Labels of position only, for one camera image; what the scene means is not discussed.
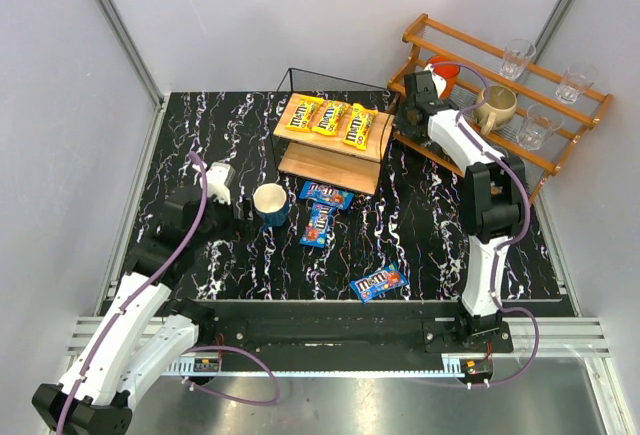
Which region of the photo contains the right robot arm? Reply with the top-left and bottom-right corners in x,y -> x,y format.
396,70 -> 530,349

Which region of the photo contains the beige mug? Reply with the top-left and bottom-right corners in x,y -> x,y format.
473,85 -> 517,135

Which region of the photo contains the blue m&m bag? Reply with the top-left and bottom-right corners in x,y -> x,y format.
299,181 -> 354,210
300,202 -> 336,248
349,263 -> 408,303

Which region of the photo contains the clear glass top right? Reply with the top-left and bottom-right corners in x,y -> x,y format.
555,62 -> 598,105

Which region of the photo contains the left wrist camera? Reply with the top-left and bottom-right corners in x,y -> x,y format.
201,162 -> 235,205

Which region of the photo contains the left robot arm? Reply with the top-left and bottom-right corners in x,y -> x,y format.
32,174 -> 234,434

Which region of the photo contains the clear glass middle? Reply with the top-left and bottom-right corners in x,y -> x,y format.
516,104 -> 563,151

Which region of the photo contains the yellow M&M bag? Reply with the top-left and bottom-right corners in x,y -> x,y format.
311,101 -> 349,136
285,95 -> 325,132
342,103 -> 378,151

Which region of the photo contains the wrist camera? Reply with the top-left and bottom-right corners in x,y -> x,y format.
201,162 -> 235,205
424,68 -> 447,99

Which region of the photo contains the aluminium rail frame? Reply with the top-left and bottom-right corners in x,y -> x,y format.
96,0 -> 635,434

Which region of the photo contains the clear glass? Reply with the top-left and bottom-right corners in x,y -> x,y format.
555,62 -> 598,105
499,39 -> 536,81
516,104 -> 563,151

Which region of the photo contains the clear glass top left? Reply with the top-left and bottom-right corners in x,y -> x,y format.
499,39 -> 536,81

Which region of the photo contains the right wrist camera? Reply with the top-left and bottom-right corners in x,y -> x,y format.
424,68 -> 447,99

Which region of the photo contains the wooden cup rack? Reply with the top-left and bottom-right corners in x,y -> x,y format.
388,14 -> 613,201

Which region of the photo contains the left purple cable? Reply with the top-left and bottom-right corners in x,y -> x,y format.
55,150 -> 282,435

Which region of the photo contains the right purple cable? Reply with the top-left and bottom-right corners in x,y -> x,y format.
430,61 -> 540,389

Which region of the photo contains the blue M&M bag front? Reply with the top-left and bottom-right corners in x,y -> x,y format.
349,263 -> 408,303

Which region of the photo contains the orange mug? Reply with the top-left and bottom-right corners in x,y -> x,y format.
427,55 -> 460,99

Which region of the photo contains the two-tier wood wire shelf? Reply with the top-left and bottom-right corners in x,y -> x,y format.
270,68 -> 399,195

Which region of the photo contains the blue ceramic mug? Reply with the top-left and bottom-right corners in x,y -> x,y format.
252,183 -> 290,231

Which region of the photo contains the purple cable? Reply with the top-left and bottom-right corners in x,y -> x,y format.
430,61 -> 540,389
55,150 -> 282,435

